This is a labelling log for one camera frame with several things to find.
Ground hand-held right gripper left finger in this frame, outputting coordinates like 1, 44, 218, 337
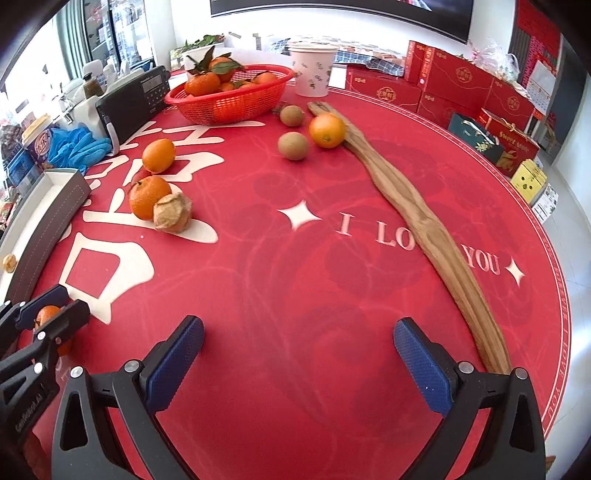
51, 315, 206, 480

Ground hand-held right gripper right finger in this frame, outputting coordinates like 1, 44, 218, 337
392, 318, 546, 480

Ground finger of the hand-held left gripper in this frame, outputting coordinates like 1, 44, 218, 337
18, 299, 92, 368
0, 284, 69, 342

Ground small tangerine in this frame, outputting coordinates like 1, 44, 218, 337
34, 305, 72, 357

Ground grey box tray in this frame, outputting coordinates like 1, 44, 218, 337
0, 167, 92, 306

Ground tangerine with stem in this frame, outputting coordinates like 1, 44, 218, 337
129, 176, 172, 221

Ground oval orange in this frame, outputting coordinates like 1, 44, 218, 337
141, 139, 177, 175

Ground brown kiwi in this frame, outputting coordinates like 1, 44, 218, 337
279, 104, 306, 127
277, 131, 309, 161

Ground round orange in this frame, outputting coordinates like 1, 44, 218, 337
308, 113, 347, 149

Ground red round printed table mat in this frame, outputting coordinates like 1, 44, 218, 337
28, 85, 573, 480

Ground blue rubber gloves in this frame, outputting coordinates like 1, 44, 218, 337
47, 126, 113, 175

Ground long wooden stick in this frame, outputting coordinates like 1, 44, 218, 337
307, 100, 513, 376

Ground purple milk tea cup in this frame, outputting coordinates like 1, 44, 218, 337
22, 114, 55, 169

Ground white handbag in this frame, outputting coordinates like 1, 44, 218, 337
58, 85, 108, 132

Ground white printed box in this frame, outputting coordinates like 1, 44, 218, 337
531, 182, 559, 224

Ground yellow cardboard box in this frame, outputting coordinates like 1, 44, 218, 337
510, 159, 548, 206

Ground black portable radio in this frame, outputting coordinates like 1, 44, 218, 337
95, 65, 170, 153

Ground brown bottle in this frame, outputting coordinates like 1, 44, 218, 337
82, 71, 106, 99

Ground dark green gift bag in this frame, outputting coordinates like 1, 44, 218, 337
448, 112, 504, 163

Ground white bottle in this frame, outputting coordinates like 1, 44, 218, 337
102, 59, 132, 79

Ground red gift box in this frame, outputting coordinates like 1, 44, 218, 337
424, 46, 496, 100
484, 78, 536, 121
407, 40, 432, 85
345, 65, 423, 114
417, 91, 467, 130

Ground red plastic basket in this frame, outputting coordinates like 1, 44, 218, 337
164, 65, 295, 126

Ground pile of leafy tangerines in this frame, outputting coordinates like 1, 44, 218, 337
184, 45, 280, 97

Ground glass display cabinet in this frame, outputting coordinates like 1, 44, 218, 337
55, 0, 155, 70

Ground green potted plant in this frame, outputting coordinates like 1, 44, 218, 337
178, 34, 227, 72

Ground blue checked cloth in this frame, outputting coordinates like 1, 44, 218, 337
268, 36, 407, 77

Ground white printed paper cup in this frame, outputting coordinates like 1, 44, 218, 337
287, 42, 340, 97

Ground clear plastic bag with flowers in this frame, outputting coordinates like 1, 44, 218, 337
466, 39, 522, 84

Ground red box with gold handle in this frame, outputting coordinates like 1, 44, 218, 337
475, 107, 541, 178

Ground wall calendar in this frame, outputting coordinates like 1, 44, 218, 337
526, 60, 557, 114

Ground red wall hanging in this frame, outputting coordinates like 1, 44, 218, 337
508, 0, 561, 65

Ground wall television screen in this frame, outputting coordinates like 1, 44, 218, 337
210, 0, 475, 45

